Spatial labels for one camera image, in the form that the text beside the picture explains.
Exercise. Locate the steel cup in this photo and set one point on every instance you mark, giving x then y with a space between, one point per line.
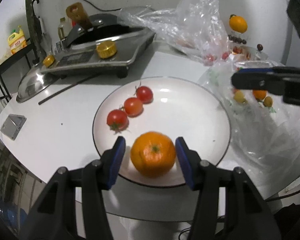
59 46

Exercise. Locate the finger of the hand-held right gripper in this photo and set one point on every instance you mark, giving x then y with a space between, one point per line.
257 70
252 82

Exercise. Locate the black folded umbrella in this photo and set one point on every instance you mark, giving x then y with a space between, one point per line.
40 30

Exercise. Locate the orange peel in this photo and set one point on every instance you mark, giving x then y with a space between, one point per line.
240 51

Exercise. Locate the steel pot lid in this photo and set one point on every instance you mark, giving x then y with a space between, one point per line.
32 85

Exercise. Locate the dark oil bottle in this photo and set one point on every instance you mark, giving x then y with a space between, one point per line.
62 30

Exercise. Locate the red cherry tomato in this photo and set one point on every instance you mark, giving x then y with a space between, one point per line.
145 94
225 55
117 120
133 107
210 58

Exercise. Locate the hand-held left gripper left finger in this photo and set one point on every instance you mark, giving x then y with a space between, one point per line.
117 160

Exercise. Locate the black shelf rack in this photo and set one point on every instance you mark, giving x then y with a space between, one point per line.
15 58

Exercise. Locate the yellow oil jug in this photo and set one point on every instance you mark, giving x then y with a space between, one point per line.
16 41

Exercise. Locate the clear plastic bag with fruit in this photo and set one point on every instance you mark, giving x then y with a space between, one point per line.
260 135

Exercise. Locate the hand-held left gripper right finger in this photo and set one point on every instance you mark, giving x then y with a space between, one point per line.
186 165

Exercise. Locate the small metal block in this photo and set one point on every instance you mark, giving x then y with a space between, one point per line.
13 126

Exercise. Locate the large orange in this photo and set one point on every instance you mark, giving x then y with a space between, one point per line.
238 23

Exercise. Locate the steel stove with gold knobs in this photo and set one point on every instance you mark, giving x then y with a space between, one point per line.
90 60

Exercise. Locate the mandarin orange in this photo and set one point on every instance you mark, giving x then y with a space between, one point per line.
152 155
259 94

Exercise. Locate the dark red jujube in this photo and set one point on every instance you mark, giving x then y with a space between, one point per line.
243 41
259 47

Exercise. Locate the black stick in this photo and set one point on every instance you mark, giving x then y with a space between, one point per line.
65 91

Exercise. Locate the blue water jug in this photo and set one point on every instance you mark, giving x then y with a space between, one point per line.
5 212

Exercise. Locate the brown longan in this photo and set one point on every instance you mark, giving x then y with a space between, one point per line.
268 101
239 96

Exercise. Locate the white plate with black rim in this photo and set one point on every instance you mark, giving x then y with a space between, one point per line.
185 110

